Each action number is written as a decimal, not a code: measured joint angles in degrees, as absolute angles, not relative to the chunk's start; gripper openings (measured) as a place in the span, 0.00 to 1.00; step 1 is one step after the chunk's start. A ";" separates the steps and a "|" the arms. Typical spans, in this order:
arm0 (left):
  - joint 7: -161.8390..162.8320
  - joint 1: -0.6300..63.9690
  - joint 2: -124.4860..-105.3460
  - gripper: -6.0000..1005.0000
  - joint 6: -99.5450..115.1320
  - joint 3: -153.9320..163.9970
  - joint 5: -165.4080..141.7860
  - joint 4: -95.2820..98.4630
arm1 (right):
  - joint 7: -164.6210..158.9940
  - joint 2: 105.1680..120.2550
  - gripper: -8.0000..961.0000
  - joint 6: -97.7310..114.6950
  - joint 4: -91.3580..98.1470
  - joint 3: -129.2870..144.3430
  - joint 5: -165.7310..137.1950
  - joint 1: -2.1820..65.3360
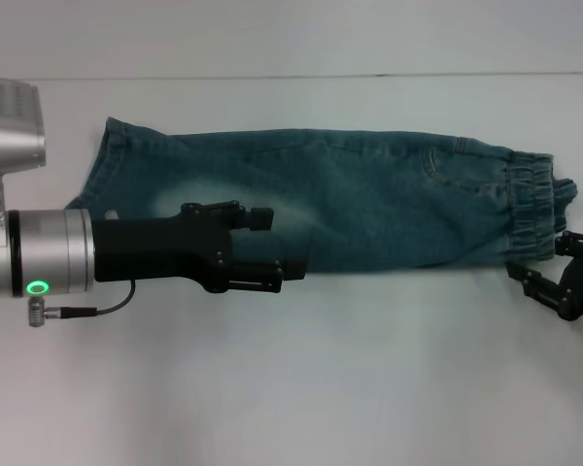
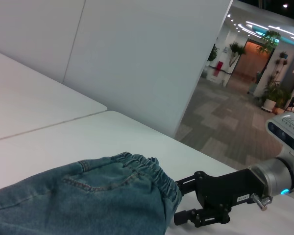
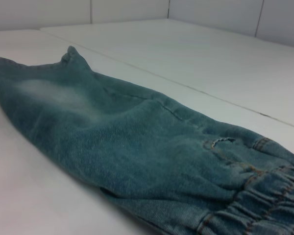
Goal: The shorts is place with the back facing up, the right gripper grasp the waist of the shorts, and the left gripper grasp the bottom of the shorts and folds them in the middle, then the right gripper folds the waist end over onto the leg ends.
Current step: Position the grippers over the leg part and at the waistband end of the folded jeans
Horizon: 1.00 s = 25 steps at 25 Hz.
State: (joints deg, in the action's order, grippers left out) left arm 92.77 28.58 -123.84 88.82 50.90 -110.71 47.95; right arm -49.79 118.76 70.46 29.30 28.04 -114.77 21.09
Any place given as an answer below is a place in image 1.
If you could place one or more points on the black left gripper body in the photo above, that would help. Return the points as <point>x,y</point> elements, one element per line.
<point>160,250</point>

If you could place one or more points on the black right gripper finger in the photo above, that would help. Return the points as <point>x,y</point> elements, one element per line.
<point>544,291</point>
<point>580,242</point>

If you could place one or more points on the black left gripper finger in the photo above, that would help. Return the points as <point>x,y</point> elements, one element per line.
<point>248,218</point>
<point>267,276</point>

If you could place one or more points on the blue denim shorts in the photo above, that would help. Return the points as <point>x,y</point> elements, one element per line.
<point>359,204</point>

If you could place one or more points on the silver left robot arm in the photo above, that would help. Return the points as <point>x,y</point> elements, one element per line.
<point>48,255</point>

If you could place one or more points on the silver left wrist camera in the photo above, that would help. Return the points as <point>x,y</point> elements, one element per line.
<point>10,136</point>

